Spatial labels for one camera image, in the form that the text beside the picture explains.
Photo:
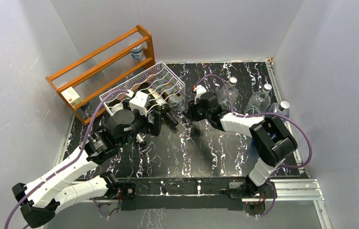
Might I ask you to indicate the white green small box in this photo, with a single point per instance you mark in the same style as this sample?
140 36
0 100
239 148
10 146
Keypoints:
71 96

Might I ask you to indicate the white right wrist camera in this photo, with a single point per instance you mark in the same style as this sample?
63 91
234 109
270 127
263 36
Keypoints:
198 90

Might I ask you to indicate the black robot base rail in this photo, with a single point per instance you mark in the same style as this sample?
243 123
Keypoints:
231 193

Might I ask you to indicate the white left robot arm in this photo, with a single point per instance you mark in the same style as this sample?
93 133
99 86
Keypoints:
40 200

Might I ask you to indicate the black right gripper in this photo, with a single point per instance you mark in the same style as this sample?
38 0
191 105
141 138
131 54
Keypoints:
191 111

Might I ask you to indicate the round clear bottle white cap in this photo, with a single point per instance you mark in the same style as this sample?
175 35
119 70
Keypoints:
229 97

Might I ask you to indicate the green wine bottle grey foil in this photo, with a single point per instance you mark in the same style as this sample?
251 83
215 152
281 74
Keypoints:
117 105

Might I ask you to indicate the dark green tall wine bottle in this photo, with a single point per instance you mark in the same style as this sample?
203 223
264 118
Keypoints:
158 102

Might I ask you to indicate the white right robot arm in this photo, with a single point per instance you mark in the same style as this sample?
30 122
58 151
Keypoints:
270 137

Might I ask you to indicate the large clear bottle white cap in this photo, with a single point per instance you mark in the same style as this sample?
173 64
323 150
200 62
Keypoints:
259 101

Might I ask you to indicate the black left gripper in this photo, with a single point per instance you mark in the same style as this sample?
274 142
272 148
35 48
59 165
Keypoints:
153 128

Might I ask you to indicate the clear square bottle gold cap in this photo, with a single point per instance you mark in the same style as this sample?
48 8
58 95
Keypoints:
176 101

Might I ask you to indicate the white wire wine rack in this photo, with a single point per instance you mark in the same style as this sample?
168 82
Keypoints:
158 79

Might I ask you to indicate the orange wooden shelf rack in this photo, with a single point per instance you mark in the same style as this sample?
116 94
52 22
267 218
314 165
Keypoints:
101 69

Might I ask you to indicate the blue white round jar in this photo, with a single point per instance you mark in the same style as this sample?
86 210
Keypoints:
137 52

